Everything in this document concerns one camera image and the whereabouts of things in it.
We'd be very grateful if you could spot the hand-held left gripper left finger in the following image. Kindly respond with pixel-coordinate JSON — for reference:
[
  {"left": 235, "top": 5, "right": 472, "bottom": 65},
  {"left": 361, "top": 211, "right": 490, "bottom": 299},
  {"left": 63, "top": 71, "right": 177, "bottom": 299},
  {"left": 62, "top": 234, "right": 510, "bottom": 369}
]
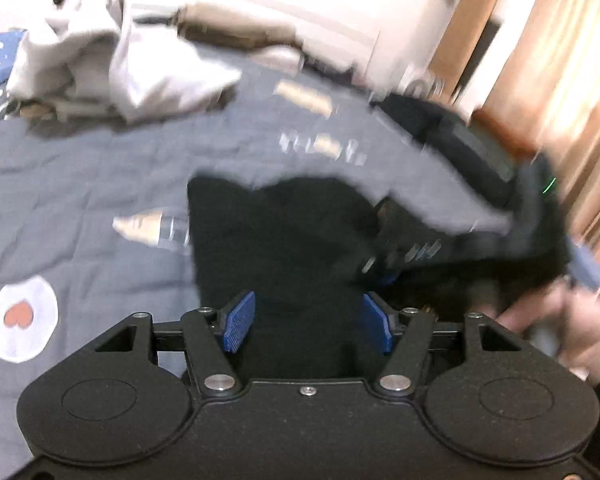
[{"left": 94, "top": 290, "right": 257, "bottom": 397}]

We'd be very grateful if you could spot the brown wooden furniture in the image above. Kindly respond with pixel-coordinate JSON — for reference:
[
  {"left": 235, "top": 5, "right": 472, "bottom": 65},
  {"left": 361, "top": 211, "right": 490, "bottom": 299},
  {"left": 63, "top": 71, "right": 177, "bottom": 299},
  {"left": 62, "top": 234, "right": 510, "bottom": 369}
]
[{"left": 472, "top": 109, "right": 537, "bottom": 162}]

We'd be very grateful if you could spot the black garment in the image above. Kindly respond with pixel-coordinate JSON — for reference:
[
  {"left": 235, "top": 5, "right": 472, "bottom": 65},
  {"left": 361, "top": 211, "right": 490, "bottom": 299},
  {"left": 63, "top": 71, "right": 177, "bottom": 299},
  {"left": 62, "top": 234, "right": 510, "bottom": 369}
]
[{"left": 186, "top": 174, "right": 506, "bottom": 381}]

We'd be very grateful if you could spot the beige curtain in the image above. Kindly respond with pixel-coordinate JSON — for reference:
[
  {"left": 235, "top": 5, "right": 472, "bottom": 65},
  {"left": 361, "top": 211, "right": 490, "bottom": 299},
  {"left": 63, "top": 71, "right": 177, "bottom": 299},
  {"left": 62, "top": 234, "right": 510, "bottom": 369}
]
[{"left": 480, "top": 0, "right": 600, "bottom": 271}]

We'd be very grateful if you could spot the white crumpled cloth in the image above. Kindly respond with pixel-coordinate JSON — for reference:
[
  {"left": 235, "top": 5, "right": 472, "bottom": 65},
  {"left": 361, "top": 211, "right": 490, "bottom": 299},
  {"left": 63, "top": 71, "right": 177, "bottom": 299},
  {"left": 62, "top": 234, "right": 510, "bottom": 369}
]
[{"left": 5, "top": 0, "right": 243, "bottom": 123}]

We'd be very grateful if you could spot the person's right hand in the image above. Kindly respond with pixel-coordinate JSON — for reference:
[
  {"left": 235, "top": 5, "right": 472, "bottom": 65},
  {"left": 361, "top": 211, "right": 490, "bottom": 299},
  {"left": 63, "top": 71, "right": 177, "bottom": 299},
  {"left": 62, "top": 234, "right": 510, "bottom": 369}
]
[{"left": 497, "top": 279, "right": 600, "bottom": 387}]

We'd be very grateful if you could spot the grey printed quilt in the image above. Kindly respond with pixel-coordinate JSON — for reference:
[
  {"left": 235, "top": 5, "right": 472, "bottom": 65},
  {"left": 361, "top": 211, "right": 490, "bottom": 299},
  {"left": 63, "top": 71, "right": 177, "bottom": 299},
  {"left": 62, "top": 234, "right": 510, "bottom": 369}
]
[{"left": 0, "top": 50, "right": 516, "bottom": 467}]

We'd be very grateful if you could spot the khaki crumpled cloth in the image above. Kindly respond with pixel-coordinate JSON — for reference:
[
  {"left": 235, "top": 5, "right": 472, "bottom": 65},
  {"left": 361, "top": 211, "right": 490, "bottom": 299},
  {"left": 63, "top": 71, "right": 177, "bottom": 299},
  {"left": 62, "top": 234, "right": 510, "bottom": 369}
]
[{"left": 172, "top": 2, "right": 306, "bottom": 53}]

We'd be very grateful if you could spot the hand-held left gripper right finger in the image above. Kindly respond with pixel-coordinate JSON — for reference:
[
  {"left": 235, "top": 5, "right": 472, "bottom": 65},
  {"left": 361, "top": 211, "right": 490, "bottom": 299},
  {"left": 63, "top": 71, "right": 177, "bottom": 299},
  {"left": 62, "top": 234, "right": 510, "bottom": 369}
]
[{"left": 362, "top": 291, "right": 531, "bottom": 397}]

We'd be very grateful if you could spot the wooden door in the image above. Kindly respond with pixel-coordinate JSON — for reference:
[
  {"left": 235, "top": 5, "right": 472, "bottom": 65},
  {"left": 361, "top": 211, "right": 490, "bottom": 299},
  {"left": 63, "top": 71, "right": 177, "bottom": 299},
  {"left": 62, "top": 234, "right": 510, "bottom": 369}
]
[{"left": 427, "top": 0, "right": 503, "bottom": 106}]

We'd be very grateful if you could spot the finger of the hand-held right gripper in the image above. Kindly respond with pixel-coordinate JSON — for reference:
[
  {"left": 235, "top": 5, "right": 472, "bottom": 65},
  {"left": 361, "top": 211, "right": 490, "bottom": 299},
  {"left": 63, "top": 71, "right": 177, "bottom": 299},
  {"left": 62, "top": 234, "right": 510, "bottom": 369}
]
[{"left": 362, "top": 237, "right": 443, "bottom": 283}]

